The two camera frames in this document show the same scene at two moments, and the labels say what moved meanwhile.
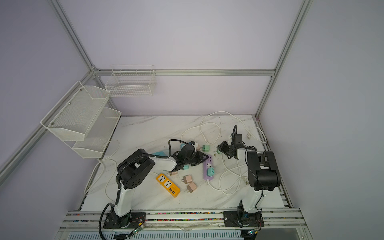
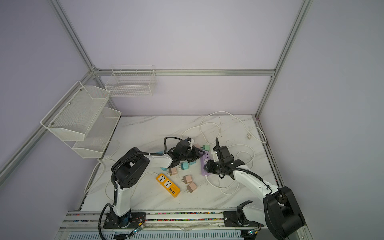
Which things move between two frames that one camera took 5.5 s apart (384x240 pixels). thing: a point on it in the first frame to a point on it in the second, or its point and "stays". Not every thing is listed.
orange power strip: [168, 185] stays
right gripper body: [227, 148] to [216, 166]
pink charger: [191, 187] stays
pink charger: [187, 179] stays
